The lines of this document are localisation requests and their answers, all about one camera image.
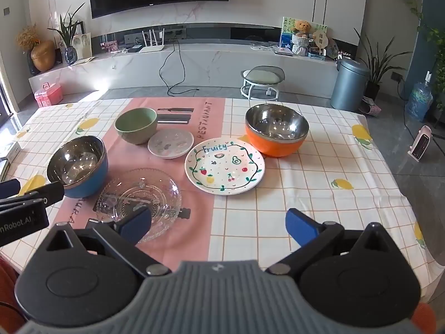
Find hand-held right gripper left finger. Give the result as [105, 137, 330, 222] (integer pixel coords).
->
[45, 206, 171, 278]

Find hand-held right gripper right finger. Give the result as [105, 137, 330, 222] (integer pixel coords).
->
[266, 208, 392, 275]

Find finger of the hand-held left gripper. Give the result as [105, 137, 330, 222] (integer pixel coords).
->
[0, 182, 65, 213]
[0, 180, 21, 200]

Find clear glass plate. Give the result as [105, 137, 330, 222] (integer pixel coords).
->
[95, 168, 182, 245]

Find blue steel bowl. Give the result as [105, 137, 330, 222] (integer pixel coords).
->
[46, 136, 109, 199]

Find orange steel bowl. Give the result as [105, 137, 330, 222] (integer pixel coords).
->
[245, 104, 310, 158]

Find small white printed plate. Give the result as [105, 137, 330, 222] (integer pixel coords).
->
[148, 128, 194, 160]

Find green ceramic bowl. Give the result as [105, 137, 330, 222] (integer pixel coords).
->
[115, 107, 159, 145]

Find white fruit-print plate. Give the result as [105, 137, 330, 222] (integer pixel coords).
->
[184, 138, 266, 195]

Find white box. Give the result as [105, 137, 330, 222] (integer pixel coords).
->
[0, 142, 22, 163]

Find orange fleece cloth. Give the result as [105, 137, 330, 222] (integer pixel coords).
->
[0, 254, 19, 286]
[412, 303, 437, 334]

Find pink storage box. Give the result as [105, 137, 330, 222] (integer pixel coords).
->
[34, 82, 64, 108]

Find brown round vase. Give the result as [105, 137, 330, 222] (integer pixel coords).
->
[31, 40, 56, 72]

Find pink space heater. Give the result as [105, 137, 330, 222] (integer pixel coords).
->
[407, 125, 433, 162]

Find portrait drawing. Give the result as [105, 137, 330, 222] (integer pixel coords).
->
[74, 32, 93, 60]

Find grey trash bin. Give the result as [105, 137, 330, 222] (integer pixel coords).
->
[330, 58, 371, 112]

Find dried flowers in dark vase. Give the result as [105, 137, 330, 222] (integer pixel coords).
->
[17, 24, 41, 76]

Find white stool with green seat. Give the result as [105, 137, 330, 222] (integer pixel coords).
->
[241, 65, 286, 101]

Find green plant in blue vase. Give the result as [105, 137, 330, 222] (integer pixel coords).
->
[49, 3, 86, 66]

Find blue water bottle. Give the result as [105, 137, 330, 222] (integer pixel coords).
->
[405, 71, 434, 122]

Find tall potted plant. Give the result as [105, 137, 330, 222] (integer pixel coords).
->
[354, 26, 412, 100]

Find white marble television console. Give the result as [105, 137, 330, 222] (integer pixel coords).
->
[28, 40, 343, 94]

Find white router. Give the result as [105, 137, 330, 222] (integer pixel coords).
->
[140, 28, 167, 53]

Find round paper fan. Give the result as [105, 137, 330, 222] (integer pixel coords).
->
[312, 30, 329, 56]

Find green and blue painting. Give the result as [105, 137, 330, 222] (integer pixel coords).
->
[279, 17, 329, 49]

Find brown teddy bear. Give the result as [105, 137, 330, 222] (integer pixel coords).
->
[291, 20, 313, 56]

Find hanging vine plant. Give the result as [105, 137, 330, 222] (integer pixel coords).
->
[382, 0, 445, 112]

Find black cable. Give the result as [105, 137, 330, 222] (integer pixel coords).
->
[159, 38, 200, 95]

